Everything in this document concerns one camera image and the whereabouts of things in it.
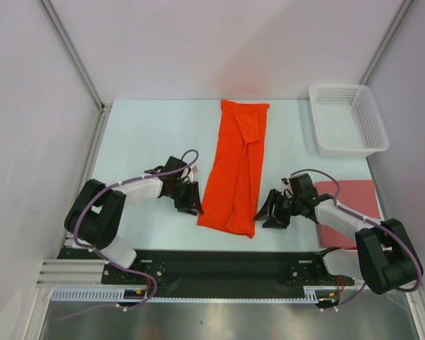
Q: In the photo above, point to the white cable duct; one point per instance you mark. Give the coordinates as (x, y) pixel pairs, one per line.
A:
(125, 295)

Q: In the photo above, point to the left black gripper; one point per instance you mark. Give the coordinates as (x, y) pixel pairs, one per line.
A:
(192, 205)

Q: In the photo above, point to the orange t shirt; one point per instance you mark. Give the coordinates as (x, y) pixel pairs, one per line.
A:
(231, 196)

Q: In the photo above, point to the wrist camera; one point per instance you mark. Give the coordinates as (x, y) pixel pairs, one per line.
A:
(301, 187)
(174, 169)

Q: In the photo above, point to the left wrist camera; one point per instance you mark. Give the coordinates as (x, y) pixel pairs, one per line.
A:
(174, 169)

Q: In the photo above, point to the aluminium frame bar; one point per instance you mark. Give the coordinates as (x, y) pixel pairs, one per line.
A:
(70, 273)

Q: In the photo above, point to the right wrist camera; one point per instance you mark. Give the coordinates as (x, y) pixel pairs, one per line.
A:
(301, 187)

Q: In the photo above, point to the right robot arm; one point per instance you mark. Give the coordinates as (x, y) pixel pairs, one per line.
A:
(386, 258)

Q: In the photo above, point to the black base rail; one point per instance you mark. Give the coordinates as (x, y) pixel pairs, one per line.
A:
(235, 274)

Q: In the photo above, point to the white plastic basket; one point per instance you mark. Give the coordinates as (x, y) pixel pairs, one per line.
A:
(347, 121)

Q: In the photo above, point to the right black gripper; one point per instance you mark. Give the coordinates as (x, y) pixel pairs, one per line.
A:
(273, 197)

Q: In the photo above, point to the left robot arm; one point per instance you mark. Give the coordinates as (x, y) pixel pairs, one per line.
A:
(95, 215)

